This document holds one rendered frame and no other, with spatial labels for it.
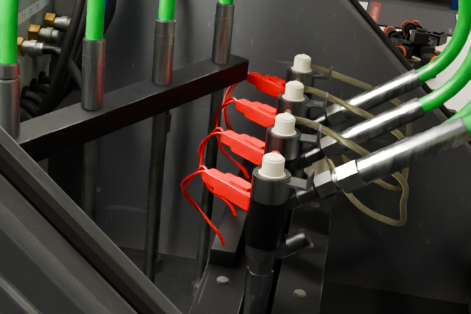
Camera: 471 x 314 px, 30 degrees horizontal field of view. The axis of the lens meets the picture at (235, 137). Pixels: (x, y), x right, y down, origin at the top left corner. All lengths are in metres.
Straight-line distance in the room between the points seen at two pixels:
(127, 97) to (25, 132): 0.11
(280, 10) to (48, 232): 0.65
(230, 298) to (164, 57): 0.22
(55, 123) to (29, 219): 0.42
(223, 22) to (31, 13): 0.20
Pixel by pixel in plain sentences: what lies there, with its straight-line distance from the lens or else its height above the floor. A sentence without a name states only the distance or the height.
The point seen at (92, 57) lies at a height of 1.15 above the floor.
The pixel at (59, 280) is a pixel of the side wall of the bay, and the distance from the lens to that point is 0.28.
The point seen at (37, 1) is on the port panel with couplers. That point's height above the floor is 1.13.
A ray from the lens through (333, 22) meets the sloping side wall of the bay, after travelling 0.92.
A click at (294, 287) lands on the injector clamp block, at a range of 0.74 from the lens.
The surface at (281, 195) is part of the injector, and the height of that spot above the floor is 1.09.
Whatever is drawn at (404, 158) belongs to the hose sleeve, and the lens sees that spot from 0.62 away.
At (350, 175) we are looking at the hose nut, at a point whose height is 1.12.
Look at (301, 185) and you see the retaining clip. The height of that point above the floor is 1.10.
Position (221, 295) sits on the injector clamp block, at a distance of 0.72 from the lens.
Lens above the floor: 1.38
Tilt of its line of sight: 24 degrees down
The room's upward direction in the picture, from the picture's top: 6 degrees clockwise
